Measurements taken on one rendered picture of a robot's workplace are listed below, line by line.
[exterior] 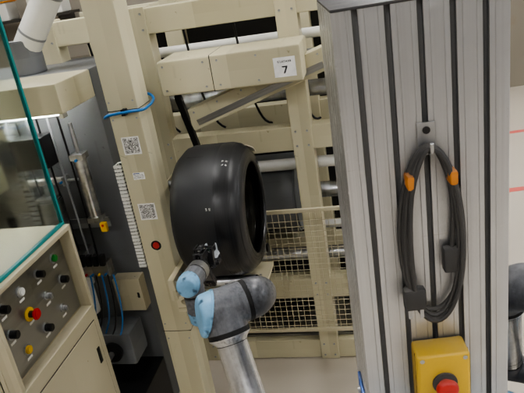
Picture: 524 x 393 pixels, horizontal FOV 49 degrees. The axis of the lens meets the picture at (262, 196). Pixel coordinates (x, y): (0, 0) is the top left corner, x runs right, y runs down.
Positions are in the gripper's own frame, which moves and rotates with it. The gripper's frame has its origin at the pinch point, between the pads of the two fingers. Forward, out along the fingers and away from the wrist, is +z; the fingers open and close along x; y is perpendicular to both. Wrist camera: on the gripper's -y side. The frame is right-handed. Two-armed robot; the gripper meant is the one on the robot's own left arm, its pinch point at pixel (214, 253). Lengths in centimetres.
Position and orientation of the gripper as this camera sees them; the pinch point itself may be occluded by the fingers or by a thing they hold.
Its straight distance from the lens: 222.8
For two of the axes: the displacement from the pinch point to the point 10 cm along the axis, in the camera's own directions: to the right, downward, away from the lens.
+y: -1.3, -9.6, -2.6
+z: 1.8, -2.8, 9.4
